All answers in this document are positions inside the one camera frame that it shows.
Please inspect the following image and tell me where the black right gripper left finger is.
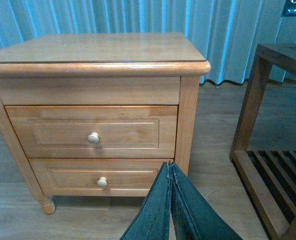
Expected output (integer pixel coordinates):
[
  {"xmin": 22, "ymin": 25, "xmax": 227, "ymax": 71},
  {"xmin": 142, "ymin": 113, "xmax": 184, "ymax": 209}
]
[{"xmin": 121, "ymin": 162, "xmax": 172, "ymax": 240}]

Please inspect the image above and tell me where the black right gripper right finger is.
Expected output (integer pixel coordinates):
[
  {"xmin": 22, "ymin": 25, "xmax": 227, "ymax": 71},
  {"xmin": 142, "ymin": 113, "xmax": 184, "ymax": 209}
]
[{"xmin": 169, "ymin": 163, "xmax": 241, "ymax": 240}]

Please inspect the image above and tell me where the wooden drawer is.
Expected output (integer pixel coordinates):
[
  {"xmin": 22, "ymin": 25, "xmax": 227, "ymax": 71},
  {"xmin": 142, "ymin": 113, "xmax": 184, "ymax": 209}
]
[
  {"xmin": 29, "ymin": 158, "xmax": 167, "ymax": 197},
  {"xmin": 6, "ymin": 105, "xmax": 177, "ymax": 159}
]

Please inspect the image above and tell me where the dark wooden side table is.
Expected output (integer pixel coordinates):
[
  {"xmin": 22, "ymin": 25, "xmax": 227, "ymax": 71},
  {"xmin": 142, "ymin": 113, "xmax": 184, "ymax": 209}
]
[{"xmin": 229, "ymin": 42, "xmax": 296, "ymax": 240}]

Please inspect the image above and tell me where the light wooden nightstand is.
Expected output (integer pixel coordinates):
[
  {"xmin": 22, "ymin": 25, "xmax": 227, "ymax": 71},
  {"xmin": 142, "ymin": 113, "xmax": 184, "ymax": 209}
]
[{"xmin": 0, "ymin": 32, "xmax": 211, "ymax": 215}]

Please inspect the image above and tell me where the light blue curtain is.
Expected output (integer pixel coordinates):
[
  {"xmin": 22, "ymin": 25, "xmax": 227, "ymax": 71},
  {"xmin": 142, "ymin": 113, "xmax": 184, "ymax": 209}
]
[{"xmin": 0, "ymin": 0, "xmax": 296, "ymax": 85}]

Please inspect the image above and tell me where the dark shiny object top right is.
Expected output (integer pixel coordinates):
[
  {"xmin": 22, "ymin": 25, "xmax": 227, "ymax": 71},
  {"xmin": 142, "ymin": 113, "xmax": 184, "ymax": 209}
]
[{"xmin": 282, "ymin": 0, "xmax": 296, "ymax": 17}]

